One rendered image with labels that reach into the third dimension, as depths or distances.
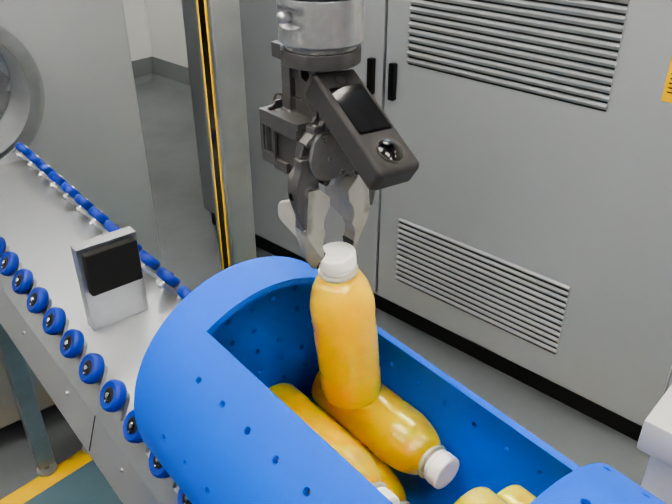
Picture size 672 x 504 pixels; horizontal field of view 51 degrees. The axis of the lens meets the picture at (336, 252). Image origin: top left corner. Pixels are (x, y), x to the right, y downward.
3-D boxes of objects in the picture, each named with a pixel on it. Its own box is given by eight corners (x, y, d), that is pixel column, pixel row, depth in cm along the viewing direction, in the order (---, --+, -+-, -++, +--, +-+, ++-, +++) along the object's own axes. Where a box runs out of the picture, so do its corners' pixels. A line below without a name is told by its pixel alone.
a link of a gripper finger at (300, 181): (319, 220, 68) (330, 134, 65) (330, 227, 67) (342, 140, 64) (280, 227, 65) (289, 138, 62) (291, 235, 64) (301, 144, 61)
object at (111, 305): (142, 302, 123) (129, 225, 115) (153, 313, 120) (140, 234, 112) (87, 324, 117) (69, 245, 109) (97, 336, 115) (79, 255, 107)
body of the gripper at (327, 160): (320, 147, 73) (319, 28, 66) (376, 173, 67) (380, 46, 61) (259, 166, 68) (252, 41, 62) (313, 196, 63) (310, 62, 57)
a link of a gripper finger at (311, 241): (288, 248, 73) (297, 164, 69) (323, 272, 69) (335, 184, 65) (263, 254, 71) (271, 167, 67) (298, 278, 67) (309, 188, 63)
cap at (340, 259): (317, 276, 69) (315, 261, 68) (319, 253, 72) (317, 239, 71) (356, 274, 69) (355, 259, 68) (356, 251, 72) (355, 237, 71)
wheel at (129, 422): (142, 402, 94) (130, 401, 93) (158, 421, 92) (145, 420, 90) (127, 431, 95) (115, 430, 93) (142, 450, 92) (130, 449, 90)
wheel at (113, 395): (119, 374, 99) (107, 372, 98) (133, 391, 96) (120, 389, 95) (104, 401, 100) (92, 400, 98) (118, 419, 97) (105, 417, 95)
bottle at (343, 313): (320, 415, 78) (300, 285, 68) (323, 370, 84) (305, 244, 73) (383, 413, 78) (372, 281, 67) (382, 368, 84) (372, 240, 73)
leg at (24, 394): (53, 459, 213) (2, 288, 180) (60, 470, 209) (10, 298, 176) (34, 468, 209) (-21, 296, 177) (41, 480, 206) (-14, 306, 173)
